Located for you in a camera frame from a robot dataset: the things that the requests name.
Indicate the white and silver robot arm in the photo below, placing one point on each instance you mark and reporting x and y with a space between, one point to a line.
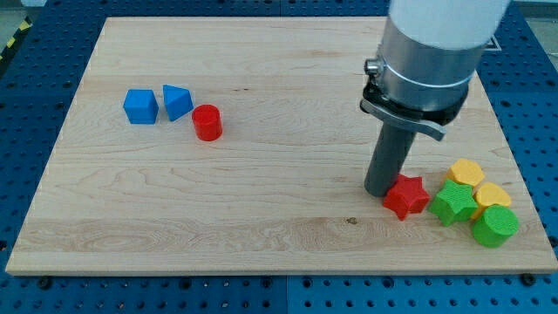
419 77

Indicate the blue triangular prism block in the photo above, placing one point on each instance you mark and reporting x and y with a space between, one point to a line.
178 101

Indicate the blue cube block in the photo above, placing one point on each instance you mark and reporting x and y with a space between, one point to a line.
141 106

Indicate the green cylinder block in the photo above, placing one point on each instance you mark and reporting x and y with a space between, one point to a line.
495 226

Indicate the yellow heart block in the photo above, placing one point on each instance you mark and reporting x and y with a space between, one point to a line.
487 195

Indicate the red cylinder block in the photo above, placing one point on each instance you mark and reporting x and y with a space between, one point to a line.
207 122

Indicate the green star block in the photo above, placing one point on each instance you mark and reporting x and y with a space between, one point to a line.
453 203

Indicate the yellow hexagon block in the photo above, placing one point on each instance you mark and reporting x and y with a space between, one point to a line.
465 171

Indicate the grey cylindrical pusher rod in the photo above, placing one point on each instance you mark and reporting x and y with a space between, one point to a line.
389 155

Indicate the red star block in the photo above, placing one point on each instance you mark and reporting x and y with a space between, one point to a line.
407 196

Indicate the light wooden board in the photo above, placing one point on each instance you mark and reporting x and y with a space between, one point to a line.
281 192

